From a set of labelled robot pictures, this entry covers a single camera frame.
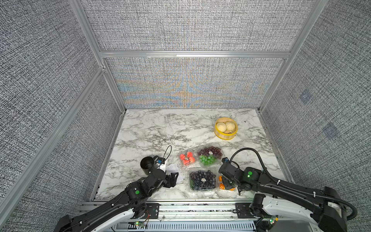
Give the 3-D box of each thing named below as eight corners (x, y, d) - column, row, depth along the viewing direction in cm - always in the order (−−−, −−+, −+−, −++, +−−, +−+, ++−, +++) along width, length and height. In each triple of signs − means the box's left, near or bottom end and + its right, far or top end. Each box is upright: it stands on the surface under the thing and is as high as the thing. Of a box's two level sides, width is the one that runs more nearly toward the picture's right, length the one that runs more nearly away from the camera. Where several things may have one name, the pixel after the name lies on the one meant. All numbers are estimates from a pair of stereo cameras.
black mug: (142, 175, 87) (138, 169, 80) (145, 160, 93) (142, 153, 86) (155, 175, 87) (153, 169, 80) (157, 160, 93) (155, 153, 86)
